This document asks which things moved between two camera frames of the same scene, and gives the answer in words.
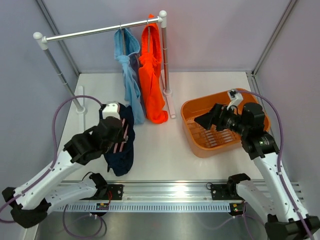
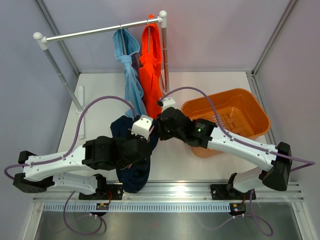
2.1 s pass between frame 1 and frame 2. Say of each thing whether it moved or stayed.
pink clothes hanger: moved
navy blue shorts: moved
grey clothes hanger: stayed
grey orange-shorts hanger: stayed
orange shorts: stayed
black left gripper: moved
